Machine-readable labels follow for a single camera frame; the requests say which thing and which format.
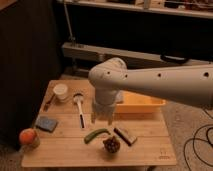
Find black handle on beam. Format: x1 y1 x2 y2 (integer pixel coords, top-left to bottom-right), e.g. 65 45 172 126
160 55 189 65

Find black floor cable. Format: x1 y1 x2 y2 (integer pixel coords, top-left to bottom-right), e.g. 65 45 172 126
182 109 213 171

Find dark rectangular brush block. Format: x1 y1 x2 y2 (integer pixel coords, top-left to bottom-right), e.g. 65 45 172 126
113 127 137 146

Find grey metal shelf beam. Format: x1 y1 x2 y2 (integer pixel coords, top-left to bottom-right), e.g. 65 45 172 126
61 42 210 68

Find wooden folding table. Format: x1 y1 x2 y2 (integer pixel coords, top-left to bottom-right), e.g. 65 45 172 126
22 80 176 167

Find white handled spatula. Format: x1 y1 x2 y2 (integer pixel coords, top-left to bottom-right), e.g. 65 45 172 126
73 93 85 128

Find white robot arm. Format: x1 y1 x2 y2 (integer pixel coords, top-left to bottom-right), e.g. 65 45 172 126
88 58 213 125

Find green plastic cup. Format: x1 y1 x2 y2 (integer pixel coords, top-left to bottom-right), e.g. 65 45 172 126
105 145 120 154

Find metal vertical pole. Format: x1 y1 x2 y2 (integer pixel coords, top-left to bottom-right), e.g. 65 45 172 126
63 0 76 46

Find orange peach fruit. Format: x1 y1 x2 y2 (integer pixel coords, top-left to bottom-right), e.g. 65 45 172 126
19 128 37 145

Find yellow plastic tray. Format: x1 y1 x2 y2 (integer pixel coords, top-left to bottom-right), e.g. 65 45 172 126
115 91 166 113

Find green chili pepper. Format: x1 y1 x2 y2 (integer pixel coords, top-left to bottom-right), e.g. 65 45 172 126
84 128 110 144

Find white paper cup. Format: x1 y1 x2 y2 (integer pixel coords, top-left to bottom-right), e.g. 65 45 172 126
53 84 68 102

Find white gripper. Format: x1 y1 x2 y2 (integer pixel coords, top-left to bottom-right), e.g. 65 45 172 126
91 99 116 125

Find blue sponge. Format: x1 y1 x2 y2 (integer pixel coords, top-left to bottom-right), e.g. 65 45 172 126
35 116 58 132

